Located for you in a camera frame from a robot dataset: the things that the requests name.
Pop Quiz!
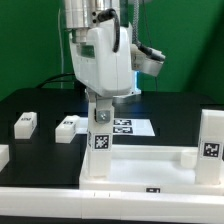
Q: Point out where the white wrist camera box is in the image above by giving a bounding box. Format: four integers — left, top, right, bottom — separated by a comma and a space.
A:
131, 44, 166, 77

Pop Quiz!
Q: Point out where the grey corrugated wrist cable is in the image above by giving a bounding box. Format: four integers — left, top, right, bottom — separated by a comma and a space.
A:
132, 0, 141, 44

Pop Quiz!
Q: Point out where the white desk top tray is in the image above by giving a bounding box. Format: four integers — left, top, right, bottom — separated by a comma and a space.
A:
79, 145, 224, 196

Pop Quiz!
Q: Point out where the white fiducial marker sheet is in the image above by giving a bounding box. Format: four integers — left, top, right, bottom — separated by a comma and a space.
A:
75, 118, 156, 138

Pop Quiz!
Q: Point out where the white left fence block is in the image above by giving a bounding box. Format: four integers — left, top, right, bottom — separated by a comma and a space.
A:
0, 145, 9, 172

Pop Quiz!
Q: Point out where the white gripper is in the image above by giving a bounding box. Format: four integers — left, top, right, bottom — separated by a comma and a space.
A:
70, 25, 132, 124

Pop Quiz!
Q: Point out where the black cable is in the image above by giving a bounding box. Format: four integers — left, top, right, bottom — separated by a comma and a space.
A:
35, 72, 76, 89

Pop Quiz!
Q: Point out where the white front fence bar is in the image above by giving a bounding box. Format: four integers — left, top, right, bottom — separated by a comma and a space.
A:
0, 187, 224, 224

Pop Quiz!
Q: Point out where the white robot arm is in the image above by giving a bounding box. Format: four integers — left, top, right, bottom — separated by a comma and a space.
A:
63, 0, 134, 123

